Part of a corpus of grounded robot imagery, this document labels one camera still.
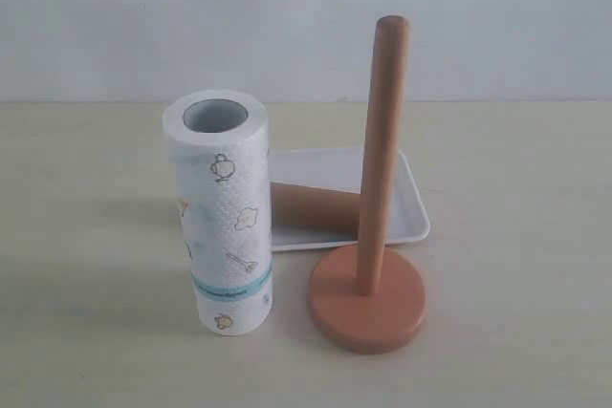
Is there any brown cardboard tube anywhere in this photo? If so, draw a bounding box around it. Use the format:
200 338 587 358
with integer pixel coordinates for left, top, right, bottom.
271 182 361 238

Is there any white printed paper towel roll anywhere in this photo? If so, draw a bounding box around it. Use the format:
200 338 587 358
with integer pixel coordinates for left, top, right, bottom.
163 90 273 336

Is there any wooden paper towel holder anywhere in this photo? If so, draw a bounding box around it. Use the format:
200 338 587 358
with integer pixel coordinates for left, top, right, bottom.
308 15 426 354

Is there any white rectangular tray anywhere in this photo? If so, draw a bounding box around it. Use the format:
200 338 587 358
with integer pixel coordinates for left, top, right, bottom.
269 147 430 252

